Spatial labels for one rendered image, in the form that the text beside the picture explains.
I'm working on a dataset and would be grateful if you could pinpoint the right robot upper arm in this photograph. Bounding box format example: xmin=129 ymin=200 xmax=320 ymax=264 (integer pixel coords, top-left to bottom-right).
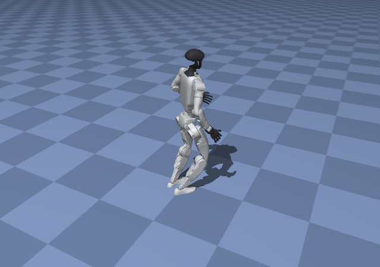
xmin=192 ymin=80 xmax=205 ymax=117

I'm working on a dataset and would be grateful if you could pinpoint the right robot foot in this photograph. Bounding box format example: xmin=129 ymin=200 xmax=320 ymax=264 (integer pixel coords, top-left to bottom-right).
xmin=173 ymin=186 xmax=196 ymax=195

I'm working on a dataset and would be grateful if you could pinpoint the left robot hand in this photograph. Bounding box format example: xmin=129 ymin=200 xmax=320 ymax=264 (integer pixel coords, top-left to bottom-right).
xmin=203 ymin=92 xmax=213 ymax=104

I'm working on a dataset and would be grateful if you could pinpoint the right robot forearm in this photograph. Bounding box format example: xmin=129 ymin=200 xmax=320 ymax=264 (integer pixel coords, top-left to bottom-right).
xmin=197 ymin=109 xmax=212 ymax=132

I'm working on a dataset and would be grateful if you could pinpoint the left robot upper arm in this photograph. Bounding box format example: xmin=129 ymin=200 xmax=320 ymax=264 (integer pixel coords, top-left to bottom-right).
xmin=171 ymin=68 xmax=187 ymax=92

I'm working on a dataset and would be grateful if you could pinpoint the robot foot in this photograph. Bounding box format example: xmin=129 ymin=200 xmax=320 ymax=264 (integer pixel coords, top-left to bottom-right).
xmin=167 ymin=176 xmax=185 ymax=187
xmin=173 ymin=186 xmax=196 ymax=195

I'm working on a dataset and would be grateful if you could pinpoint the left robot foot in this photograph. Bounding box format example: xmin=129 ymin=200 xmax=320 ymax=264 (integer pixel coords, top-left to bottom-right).
xmin=167 ymin=176 xmax=185 ymax=187

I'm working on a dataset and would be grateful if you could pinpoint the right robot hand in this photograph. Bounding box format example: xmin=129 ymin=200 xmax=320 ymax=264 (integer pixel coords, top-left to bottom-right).
xmin=205 ymin=125 xmax=222 ymax=143

